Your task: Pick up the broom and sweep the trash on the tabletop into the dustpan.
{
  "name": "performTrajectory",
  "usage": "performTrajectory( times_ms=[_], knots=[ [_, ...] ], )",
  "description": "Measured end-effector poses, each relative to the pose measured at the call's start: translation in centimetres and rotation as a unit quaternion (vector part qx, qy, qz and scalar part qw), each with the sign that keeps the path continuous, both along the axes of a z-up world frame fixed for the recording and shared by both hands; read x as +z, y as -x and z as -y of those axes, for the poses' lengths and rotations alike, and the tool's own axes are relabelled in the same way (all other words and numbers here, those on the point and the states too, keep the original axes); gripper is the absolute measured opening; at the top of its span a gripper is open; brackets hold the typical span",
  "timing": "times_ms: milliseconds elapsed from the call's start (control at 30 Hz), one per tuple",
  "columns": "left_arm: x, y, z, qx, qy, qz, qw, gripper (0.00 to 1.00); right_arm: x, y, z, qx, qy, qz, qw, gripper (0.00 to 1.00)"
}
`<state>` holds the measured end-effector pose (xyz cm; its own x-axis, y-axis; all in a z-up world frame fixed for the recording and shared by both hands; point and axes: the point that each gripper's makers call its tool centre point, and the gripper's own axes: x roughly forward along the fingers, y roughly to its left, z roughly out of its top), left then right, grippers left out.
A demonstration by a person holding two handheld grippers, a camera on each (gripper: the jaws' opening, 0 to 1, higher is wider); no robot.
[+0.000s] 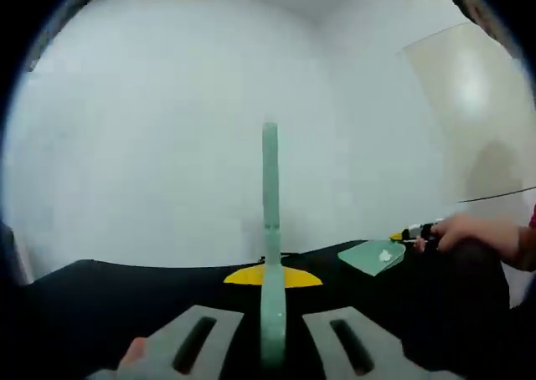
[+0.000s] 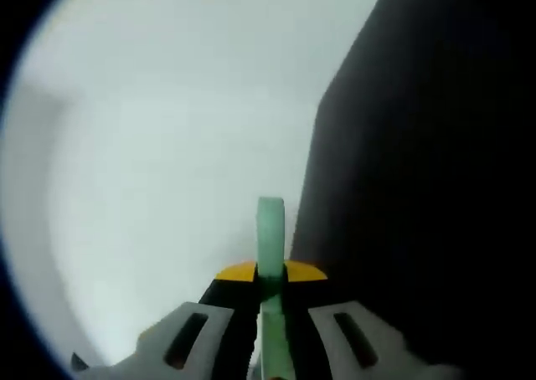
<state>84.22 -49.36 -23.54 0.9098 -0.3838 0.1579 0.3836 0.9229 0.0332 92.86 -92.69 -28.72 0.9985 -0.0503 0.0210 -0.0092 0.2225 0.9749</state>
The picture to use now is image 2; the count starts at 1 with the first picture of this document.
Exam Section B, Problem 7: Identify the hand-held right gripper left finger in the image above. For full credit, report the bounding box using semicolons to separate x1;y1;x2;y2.
77;260;259;380

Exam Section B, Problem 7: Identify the black tabletop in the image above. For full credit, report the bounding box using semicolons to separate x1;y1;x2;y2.
288;0;533;380

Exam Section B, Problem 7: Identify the green plastic dustpan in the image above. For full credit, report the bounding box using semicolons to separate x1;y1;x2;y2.
255;196;296;380

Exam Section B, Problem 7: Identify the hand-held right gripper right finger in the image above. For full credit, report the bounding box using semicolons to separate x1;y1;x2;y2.
283;260;464;380

